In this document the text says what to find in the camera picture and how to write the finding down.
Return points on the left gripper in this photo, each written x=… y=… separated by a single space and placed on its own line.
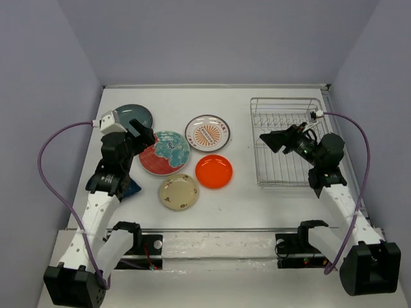
x=145 y=132

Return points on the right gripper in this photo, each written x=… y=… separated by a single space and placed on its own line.
x=288 y=138

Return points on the teal glazed plate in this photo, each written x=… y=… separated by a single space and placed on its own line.
x=129 y=112

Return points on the red and teal floral plate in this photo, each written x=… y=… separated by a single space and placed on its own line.
x=168 y=155

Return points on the dark blue plate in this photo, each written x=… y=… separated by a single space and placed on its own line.
x=133 y=189

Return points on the white plate orange sunburst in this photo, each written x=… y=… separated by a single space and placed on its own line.
x=207 y=133

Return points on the cream plate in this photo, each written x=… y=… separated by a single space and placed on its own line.
x=178 y=192

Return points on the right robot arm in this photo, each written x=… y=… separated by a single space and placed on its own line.
x=367 y=264

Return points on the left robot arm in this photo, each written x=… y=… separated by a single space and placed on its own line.
x=82 y=276

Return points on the metal wire dish rack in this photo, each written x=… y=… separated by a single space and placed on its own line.
x=290 y=170

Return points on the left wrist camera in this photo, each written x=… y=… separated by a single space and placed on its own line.
x=110 y=123

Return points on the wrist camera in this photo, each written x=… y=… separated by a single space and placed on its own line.
x=316 y=115
x=110 y=123

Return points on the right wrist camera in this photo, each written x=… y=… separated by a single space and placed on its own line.
x=316 y=115

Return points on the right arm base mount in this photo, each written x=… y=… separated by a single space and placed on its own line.
x=293 y=254

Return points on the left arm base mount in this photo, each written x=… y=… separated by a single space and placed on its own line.
x=147 y=256

